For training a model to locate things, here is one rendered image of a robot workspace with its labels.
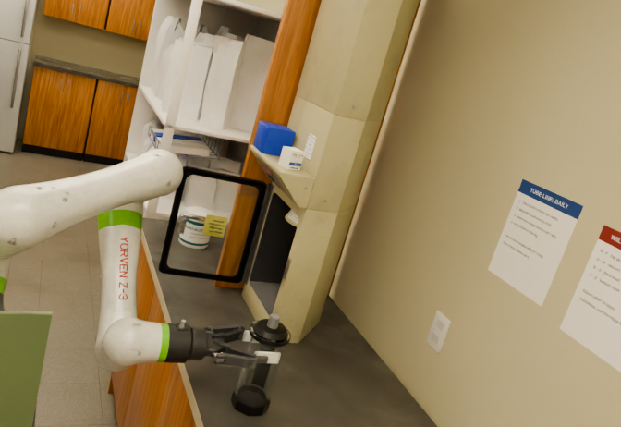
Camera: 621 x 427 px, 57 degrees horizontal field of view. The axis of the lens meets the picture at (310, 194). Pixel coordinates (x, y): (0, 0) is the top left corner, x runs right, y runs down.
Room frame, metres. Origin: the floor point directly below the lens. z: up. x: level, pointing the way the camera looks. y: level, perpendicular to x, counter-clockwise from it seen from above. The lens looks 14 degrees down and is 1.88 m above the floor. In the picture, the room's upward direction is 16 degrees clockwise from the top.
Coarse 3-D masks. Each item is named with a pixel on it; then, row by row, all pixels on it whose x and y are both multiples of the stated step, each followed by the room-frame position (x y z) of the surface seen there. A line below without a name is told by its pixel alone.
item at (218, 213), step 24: (192, 192) 1.86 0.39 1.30; (216, 192) 1.89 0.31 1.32; (240, 192) 1.91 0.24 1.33; (192, 216) 1.86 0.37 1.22; (216, 216) 1.89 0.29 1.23; (240, 216) 1.92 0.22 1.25; (192, 240) 1.87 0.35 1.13; (216, 240) 1.90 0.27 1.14; (240, 240) 1.93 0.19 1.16; (168, 264) 1.85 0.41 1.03; (192, 264) 1.88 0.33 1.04; (216, 264) 1.91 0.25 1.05
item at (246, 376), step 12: (252, 324) 1.34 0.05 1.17; (288, 336) 1.33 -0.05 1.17; (252, 348) 1.30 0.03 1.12; (264, 348) 1.29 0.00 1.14; (276, 348) 1.30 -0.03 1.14; (240, 372) 1.33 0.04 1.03; (252, 372) 1.29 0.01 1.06; (264, 372) 1.29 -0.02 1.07; (276, 372) 1.33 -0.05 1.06; (240, 384) 1.31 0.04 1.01; (252, 384) 1.29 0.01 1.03; (264, 384) 1.30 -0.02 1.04; (240, 396) 1.30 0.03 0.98; (252, 396) 1.29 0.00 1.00; (264, 396) 1.30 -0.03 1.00
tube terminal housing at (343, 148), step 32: (320, 128) 1.73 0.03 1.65; (352, 128) 1.71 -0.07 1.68; (320, 160) 1.68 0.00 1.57; (352, 160) 1.72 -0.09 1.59; (320, 192) 1.69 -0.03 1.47; (352, 192) 1.82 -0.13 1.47; (320, 224) 1.70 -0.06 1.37; (288, 256) 1.70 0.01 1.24; (320, 256) 1.72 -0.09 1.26; (288, 288) 1.68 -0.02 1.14; (320, 288) 1.79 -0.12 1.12; (256, 320) 1.79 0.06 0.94; (288, 320) 1.70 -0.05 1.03
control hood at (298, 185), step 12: (264, 156) 1.78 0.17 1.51; (276, 156) 1.83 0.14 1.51; (276, 168) 1.66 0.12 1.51; (300, 168) 1.76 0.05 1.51; (288, 180) 1.64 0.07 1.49; (300, 180) 1.65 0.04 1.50; (312, 180) 1.67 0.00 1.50; (288, 192) 1.67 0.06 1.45; (300, 192) 1.66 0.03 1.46; (300, 204) 1.66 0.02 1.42
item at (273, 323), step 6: (270, 318) 1.32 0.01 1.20; (276, 318) 1.32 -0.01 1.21; (258, 324) 1.32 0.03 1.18; (264, 324) 1.33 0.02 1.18; (270, 324) 1.32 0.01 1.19; (276, 324) 1.32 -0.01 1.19; (282, 324) 1.36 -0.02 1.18; (258, 330) 1.31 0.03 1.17; (264, 330) 1.30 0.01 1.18; (270, 330) 1.31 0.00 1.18; (276, 330) 1.32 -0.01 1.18; (282, 330) 1.33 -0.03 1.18; (264, 336) 1.29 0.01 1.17; (270, 336) 1.29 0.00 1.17; (276, 336) 1.30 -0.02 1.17; (282, 336) 1.31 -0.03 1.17
